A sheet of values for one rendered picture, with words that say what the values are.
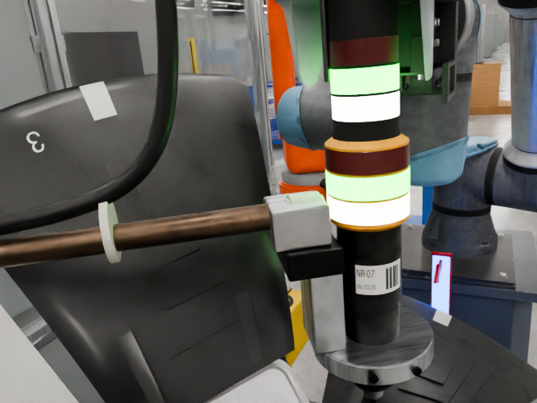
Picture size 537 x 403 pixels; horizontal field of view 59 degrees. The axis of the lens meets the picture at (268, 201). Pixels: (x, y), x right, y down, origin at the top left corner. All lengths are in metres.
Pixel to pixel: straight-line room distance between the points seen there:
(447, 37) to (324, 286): 0.18
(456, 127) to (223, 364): 0.32
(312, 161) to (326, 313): 3.96
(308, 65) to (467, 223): 0.81
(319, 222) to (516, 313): 0.82
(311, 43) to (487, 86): 9.27
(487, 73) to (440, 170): 9.03
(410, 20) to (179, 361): 0.24
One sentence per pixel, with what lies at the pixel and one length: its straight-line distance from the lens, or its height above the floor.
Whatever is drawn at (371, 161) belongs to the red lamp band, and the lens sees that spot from 0.23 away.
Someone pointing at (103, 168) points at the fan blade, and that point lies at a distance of 0.33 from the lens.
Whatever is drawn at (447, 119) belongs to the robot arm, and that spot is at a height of 1.38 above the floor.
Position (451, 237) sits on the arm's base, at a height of 1.06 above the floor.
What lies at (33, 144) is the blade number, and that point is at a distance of 0.35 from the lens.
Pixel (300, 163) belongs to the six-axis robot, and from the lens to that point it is 4.20.
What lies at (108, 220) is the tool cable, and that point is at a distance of 0.24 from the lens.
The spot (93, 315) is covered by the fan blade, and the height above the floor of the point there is 1.32.
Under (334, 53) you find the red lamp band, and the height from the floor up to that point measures 1.45.
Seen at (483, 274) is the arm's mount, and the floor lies 1.02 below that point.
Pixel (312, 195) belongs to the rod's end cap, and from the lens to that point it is 0.25.
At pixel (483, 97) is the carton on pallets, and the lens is 9.54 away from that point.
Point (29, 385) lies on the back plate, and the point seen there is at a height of 1.20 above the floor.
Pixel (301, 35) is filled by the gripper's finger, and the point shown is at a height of 1.46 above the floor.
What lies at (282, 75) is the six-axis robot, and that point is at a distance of 4.36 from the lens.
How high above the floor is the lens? 1.46
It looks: 18 degrees down
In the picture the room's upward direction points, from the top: 5 degrees counter-clockwise
